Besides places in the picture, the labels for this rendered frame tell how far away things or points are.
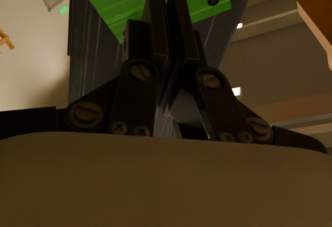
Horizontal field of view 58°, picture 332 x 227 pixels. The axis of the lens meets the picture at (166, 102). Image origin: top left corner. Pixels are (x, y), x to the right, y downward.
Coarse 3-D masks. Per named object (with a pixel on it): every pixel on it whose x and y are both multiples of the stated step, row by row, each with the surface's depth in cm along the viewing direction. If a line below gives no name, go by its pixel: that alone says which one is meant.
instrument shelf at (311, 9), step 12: (300, 0) 76; (312, 0) 73; (324, 0) 71; (300, 12) 76; (312, 12) 68; (324, 12) 66; (312, 24) 66; (324, 24) 62; (324, 36) 59; (324, 48) 62
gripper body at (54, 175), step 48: (0, 144) 6; (48, 144) 6; (96, 144) 6; (144, 144) 7; (192, 144) 7; (240, 144) 8; (0, 192) 5; (48, 192) 6; (96, 192) 6; (144, 192) 6; (192, 192) 6; (240, 192) 6; (288, 192) 7
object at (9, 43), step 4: (0, 32) 592; (0, 36) 598; (4, 36) 599; (8, 36) 602; (0, 40) 584; (4, 40) 592; (8, 40) 605; (0, 44) 582; (8, 44) 607; (12, 44) 612; (12, 48) 611; (0, 52) 633
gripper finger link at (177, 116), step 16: (176, 0) 12; (176, 16) 12; (176, 32) 11; (192, 32) 11; (176, 48) 10; (192, 48) 10; (176, 64) 10; (192, 64) 10; (176, 80) 11; (160, 96) 12; (176, 96) 10; (192, 96) 10; (176, 112) 11; (192, 112) 10; (192, 128) 11; (256, 128) 9
